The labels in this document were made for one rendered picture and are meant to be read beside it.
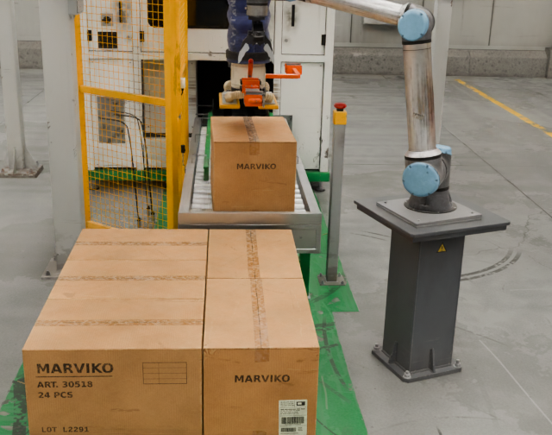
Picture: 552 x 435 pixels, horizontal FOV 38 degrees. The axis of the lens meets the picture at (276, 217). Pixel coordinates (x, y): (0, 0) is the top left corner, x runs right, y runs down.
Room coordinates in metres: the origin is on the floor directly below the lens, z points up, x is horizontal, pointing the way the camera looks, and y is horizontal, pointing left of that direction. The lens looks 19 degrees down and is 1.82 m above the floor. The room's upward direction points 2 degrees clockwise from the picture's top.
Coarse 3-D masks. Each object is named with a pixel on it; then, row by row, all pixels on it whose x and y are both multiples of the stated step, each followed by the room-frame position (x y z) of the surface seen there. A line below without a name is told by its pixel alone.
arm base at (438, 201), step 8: (440, 192) 3.25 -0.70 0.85; (448, 192) 3.29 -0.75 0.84; (416, 200) 3.27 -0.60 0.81; (424, 200) 3.25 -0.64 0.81; (432, 200) 3.24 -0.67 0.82; (440, 200) 3.24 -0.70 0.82; (448, 200) 3.27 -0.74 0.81; (416, 208) 3.26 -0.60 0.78; (424, 208) 3.23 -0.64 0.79; (432, 208) 3.23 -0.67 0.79; (440, 208) 3.23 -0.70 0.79; (448, 208) 3.25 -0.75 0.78
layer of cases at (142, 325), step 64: (128, 256) 3.19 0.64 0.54; (192, 256) 3.21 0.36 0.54; (256, 256) 3.23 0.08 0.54; (64, 320) 2.56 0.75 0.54; (128, 320) 2.57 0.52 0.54; (192, 320) 2.59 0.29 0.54; (256, 320) 2.60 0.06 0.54; (64, 384) 2.35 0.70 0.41; (128, 384) 2.36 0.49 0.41; (192, 384) 2.38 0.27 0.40; (256, 384) 2.40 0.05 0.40
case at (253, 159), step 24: (216, 120) 4.17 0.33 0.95; (240, 120) 4.18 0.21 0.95; (264, 120) 4.20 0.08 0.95; (216, 144) 3.68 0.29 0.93; (240, 144) 3.69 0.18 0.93; (264, 144) 3.70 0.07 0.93; (288, 144) 3.72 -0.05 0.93; (216, 168) 3.68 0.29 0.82; (240, 168) 3.69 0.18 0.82; (264, 168) 3.70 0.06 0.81; (288, 168) 3.72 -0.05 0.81; (216, 192) 3.68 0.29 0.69; (240, 192) 3.69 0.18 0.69; (264, 192) 3.70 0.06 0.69; (288, 192) 3.72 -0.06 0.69
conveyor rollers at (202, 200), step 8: (200, 136) 5.54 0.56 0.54; (200, 144) 5.28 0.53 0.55; (200, 152) 5.09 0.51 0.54; (200, 160) 4.84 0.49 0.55; (200, 168) 4.65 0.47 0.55; (200, 176) 4.47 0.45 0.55; (200, 184) 4.31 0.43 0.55; (208, 184) 4.31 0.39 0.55; (296, 184) 4.41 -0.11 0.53; (200, 192) 4.19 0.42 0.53; (208, 192) 4.19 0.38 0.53; (296, 192) 4.23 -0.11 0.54; (192, 200) 4.02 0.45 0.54; (200, 200) 4.02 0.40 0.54; (208, 200) 4.02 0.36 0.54; (296, 200) 4.06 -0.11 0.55; (192, 208) 3.92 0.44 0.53; (200, 208) 3.92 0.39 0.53; (208, 208) 3.92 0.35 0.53; (296, 208) 3.96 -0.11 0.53
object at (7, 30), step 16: (0, 0) 6.32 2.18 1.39; (448, 0) 6.57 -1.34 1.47; (0, 16) 6.31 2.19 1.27; (448, 16) 6.57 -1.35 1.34; (0, 32) 6.31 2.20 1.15; (432, 32) 6.65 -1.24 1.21; (448, 32) 6.57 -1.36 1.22; (0, 48) 6.31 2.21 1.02; (16, 48) 6.40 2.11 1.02; (432, 48) 6.61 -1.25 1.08; (0, 64) 6.32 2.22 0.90; (16, 64) 6.37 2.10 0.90; (432, 64) 6.57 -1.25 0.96; (16, 80) 6.33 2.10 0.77; (16, 96) 6.32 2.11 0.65; (16, 112) 6.32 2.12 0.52; (16, 128) 6.32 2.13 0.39; (16, 144) 6.32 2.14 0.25; (16, 160) 6.32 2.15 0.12
